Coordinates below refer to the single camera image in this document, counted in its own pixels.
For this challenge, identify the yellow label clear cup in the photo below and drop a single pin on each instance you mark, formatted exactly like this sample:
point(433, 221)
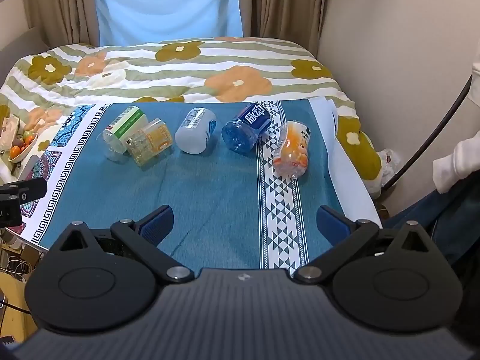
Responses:
point(149, 141)

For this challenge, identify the white barcode plastic cup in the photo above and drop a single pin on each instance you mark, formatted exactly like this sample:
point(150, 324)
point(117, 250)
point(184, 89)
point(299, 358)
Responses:
point(195, 131)

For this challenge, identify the white plastic bag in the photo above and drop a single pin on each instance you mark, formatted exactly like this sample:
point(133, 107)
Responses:
point(390, 164)

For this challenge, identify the bowl of fruit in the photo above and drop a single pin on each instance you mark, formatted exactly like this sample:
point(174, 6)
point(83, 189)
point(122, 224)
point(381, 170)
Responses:
point(21, 146)

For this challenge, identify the orange cartoon label plastic cup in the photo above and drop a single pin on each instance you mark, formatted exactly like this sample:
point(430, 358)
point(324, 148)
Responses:
point(290, 157)

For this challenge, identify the right brown curtain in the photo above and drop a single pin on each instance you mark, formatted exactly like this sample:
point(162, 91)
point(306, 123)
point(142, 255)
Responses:
point(299, 21)

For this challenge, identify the blue plastic cup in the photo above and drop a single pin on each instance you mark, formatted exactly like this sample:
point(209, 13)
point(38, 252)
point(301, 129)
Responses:
point(241, 134)

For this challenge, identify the blue patterned cloth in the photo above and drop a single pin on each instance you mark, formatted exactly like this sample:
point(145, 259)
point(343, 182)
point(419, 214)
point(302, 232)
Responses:
point(230, 210)

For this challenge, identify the floral striped quilt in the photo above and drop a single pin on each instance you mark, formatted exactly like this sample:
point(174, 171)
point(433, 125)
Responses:
point(41, 89)

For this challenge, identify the brown curtain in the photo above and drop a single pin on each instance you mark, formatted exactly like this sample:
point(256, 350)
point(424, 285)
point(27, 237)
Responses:
point(299, 21)
point(64, 22)

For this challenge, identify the left brown curtain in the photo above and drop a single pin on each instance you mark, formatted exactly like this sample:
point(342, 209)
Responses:
point(64, 22)

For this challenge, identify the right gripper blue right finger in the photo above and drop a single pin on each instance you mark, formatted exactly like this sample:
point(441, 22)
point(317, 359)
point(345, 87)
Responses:
point(347, 239)

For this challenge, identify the green white label cup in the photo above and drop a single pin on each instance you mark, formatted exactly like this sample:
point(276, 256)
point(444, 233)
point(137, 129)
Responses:
point(115, 135)

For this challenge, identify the light blue sheer curtain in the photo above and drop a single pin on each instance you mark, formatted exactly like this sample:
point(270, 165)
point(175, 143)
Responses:
point(133, 22)

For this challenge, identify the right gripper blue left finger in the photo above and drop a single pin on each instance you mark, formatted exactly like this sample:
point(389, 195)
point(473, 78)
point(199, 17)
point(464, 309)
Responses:
point(141, 239)

